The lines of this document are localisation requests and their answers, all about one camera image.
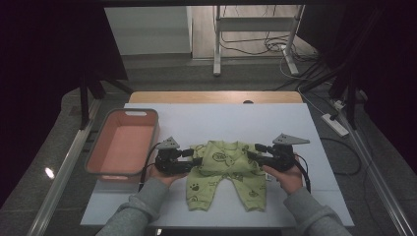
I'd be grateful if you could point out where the right hand-held gripper black cable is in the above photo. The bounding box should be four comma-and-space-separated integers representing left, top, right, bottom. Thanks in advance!
293, 153, 312, 195

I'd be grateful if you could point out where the white power strip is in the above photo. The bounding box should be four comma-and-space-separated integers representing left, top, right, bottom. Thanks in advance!
320, 112, 350, 138

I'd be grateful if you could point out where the black looped floor cable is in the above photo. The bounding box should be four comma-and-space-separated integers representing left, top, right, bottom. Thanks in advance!
319, 137, 363, 176

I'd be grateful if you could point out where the white metal stand frame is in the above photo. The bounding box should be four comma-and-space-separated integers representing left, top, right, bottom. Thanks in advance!
211, 4, 306, 78

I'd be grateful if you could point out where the green printed baby romper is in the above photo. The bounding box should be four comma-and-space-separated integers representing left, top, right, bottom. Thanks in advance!
185, 140, 270, 212

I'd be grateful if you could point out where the person's left hand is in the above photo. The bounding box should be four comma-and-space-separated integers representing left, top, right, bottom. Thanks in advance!
149, 165, 190, 189

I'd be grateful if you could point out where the hand-held gripper black cable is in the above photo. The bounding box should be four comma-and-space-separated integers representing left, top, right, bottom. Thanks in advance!
293, 153, 312, 195
138, 142, 162, 193

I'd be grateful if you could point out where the person's right hand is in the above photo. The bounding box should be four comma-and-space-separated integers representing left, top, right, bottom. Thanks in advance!
262, 155, 304, 195

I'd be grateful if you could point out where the left hand-held gripper black cable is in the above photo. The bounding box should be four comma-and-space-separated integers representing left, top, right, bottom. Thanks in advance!
138, 142, 162, 193

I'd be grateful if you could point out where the black metal stand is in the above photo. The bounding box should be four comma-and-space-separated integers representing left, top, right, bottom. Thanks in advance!
298, 62, 360, 131
78, 72, 134, 131

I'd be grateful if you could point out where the tangle of floor cables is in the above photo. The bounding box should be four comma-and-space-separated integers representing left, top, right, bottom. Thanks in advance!
219, 4, 321, 63

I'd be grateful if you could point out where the pink plastic basket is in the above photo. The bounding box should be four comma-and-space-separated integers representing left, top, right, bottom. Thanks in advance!
84, 107, 161, 183

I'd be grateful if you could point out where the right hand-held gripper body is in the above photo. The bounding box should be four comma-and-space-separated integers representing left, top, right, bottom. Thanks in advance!
262, 132, 311, 172

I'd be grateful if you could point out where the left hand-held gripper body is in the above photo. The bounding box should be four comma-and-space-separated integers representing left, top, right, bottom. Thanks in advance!
154, 136, 195, 176

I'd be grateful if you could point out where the aluminium rail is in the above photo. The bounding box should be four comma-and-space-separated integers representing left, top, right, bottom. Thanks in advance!
337, 109, 416, 236
28, 97, 102, 236

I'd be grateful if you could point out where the black curtain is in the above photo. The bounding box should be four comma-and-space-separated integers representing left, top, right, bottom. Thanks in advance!
0, 0, 129, 207
296, 0, 417, 176

